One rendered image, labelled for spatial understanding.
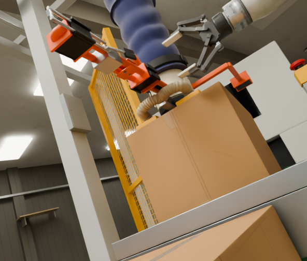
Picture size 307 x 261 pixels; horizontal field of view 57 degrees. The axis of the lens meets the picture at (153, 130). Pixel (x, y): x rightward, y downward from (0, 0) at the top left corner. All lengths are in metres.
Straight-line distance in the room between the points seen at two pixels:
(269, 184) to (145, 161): 0.43
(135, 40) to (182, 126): 0.51
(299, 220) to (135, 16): 1.02
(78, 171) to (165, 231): 1.23
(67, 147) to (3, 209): 7.28
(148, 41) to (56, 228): 8.67
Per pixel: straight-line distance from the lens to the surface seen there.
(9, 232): 9.20
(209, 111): 0.94
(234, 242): 0.36
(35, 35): 2.72
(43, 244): 9.38
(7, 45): 3.78
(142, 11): 1.37
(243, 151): 0.90
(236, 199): 0.84
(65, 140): 2.16
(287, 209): 0.82
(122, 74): 0.93
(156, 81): 1.04
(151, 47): 1.25
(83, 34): 0.73
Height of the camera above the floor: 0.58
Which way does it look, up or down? 19 degrees up
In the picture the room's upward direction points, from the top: 23 degrees counter-clockwise
